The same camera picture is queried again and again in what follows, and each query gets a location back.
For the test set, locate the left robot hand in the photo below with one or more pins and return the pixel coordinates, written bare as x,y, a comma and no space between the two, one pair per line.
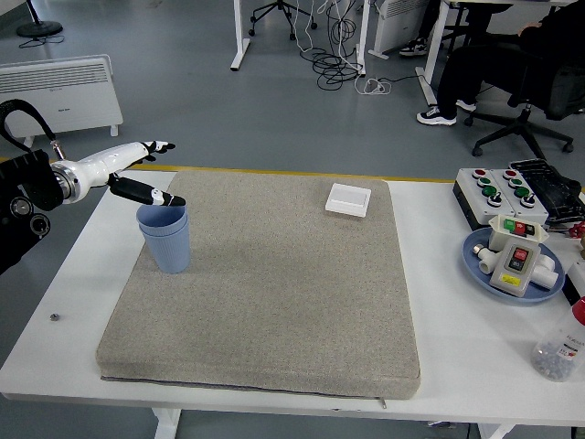
100,164

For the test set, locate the blue ribbed cup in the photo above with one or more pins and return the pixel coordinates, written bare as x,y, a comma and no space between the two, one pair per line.
166,251
160,217

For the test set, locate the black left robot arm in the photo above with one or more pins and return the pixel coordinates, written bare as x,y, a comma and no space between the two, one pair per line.
27,183

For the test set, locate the white electric heater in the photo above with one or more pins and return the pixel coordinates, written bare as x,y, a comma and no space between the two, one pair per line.
402,23
68,100

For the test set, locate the black fan stand base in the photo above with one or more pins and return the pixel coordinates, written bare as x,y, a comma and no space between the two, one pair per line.
40,28

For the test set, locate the white desk leg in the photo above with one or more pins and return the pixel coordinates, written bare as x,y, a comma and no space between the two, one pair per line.
432,64
240,46
362,36

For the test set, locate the grey-brown mat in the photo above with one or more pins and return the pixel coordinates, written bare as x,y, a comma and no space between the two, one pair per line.
297,297

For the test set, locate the black office chair base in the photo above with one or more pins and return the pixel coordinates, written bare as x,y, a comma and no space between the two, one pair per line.
279,7

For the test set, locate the person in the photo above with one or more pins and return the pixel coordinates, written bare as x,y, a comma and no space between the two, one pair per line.
416,46
461,68

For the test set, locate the white three-button control box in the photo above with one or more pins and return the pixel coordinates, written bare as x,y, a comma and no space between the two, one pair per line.
475,196
509,194

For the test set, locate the blue plate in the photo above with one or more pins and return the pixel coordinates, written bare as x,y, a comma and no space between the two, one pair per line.
475,270

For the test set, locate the white pipe fitting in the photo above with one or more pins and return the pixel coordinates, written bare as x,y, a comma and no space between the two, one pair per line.
546,272
486,261

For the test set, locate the white table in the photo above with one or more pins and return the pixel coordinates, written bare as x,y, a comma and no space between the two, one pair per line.
457,366

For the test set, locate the black office chair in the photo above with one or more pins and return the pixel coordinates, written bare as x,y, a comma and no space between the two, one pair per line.
525,128

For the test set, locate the black tool case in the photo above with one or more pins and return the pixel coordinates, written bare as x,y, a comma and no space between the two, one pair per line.
553,187

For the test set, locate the red small object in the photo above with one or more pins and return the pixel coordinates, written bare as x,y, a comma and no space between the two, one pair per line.
579,230

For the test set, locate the clear bottle with red cap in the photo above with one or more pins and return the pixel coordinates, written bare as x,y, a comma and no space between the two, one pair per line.
560,347

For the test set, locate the white wall switch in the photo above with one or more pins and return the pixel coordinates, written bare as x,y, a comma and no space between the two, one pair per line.
348,200

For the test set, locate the beige three-button switch box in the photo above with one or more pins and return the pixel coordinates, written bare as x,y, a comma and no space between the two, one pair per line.
516,228

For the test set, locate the beige red-black push-button switch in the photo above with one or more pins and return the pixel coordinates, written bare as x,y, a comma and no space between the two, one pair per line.
514,267

